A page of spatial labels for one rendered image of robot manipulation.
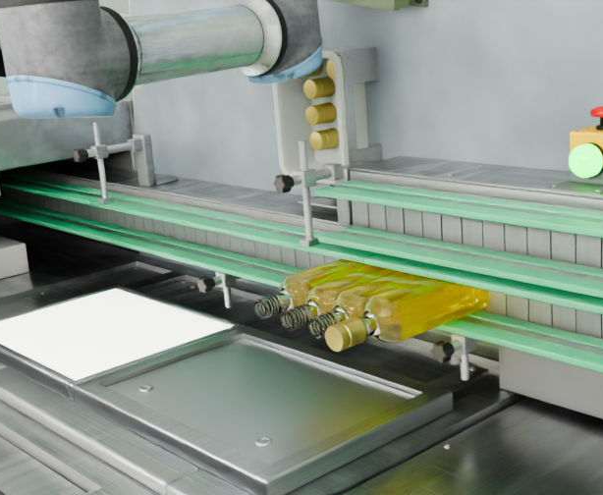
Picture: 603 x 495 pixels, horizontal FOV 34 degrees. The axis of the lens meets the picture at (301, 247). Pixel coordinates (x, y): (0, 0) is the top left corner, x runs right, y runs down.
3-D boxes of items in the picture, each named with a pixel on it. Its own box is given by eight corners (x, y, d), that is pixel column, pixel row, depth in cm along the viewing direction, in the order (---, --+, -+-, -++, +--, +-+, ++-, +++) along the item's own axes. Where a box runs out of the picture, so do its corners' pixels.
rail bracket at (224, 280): (255, 294, 184) (197, 312, 176) (251, 259, 183) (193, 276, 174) (268, 298, 181) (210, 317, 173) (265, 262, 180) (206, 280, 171)
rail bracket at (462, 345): (488, 358, 144) (428, 387, 135) (487, 315, 142) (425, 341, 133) (511, 365, 141) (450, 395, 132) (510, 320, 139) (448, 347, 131)
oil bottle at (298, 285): (376, 280, 158) (274, 315, 144) (373, 247, 156) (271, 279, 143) (402, 286, 153) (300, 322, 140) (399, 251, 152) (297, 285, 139)
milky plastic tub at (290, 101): (314, 169, 182) (279, 177, 177) (305, 47, 176) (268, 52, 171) (382, 177, 169) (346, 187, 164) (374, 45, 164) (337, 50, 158)
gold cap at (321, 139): (326, 127, 175) (307, 131, 172) (340, 128, 172) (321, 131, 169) (327, 146, 176) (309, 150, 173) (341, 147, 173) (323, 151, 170)
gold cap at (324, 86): (320, 76, 173) (301, 79, 170) (334, 77, 170) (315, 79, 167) (321, 95, 174) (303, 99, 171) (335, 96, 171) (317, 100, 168)
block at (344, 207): (363, 214, 166) (334, 223, 161) (360, 159, 163) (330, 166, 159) (379, 217, 163) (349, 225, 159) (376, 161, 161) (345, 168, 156)
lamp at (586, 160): (576, 174, 131) (564, 178, 129) (576, 140, 130) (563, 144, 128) (606, 177, 128) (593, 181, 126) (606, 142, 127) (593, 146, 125)
